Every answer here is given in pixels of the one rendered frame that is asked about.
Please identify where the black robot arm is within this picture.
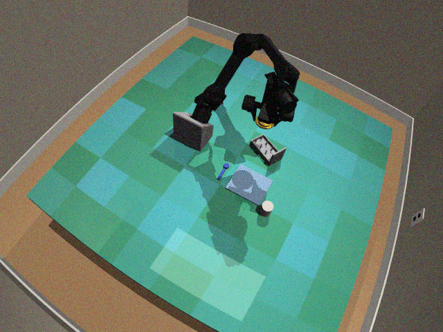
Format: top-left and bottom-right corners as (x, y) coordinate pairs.
(190, 33), (300, 125)

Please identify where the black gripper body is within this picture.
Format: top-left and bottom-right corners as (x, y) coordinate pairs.
(242, 93), (295, 122)

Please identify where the yellow round plate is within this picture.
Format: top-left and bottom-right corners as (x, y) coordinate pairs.
(255, 116), (274, 129)

